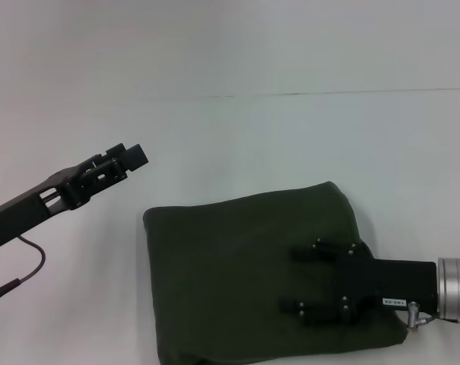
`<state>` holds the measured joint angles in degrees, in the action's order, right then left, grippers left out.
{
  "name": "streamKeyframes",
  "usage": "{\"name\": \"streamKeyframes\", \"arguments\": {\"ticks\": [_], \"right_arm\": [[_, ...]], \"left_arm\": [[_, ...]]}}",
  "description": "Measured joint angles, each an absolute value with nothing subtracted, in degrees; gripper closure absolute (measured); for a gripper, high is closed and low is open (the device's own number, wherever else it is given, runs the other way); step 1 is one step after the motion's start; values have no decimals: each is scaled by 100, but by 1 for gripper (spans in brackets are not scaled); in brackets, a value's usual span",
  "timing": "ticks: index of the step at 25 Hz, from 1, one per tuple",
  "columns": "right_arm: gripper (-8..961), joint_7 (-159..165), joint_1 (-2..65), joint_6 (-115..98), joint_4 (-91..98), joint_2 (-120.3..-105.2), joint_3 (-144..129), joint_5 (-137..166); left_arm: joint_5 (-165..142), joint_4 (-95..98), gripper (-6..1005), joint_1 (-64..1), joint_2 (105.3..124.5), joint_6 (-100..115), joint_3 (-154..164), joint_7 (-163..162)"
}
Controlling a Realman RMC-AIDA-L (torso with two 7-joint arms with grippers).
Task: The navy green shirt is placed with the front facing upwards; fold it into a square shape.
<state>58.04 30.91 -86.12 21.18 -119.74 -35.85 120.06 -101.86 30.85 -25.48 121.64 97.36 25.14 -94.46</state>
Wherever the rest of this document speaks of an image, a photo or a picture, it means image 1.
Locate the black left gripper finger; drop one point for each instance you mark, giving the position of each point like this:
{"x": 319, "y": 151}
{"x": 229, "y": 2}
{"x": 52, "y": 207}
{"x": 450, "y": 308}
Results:
{"x": 136, "y": 157}

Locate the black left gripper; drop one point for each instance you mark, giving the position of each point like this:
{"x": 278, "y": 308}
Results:
{"x": 24, "y": 213}

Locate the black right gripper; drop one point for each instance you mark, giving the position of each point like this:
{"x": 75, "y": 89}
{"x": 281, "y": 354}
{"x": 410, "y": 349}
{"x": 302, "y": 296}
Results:
{"x": 389, "y": 281}

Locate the dark green FREE t-shirt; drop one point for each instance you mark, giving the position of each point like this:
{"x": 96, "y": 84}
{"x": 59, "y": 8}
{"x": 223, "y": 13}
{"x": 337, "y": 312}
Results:
{"x": 233, "y": 273}

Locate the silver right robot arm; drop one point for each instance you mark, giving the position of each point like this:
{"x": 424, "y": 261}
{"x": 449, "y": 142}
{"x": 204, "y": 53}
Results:
{"x": 457, "y": 292}

